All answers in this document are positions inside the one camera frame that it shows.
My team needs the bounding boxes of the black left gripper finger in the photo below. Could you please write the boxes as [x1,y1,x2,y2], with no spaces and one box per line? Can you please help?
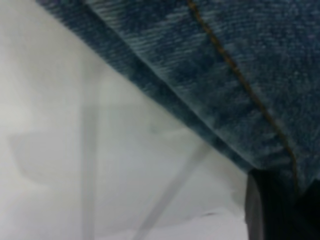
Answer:
[244,170,320,240]

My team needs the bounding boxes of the blue denim shorts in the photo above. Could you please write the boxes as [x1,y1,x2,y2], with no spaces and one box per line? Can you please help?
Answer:
[34,0,320,195]

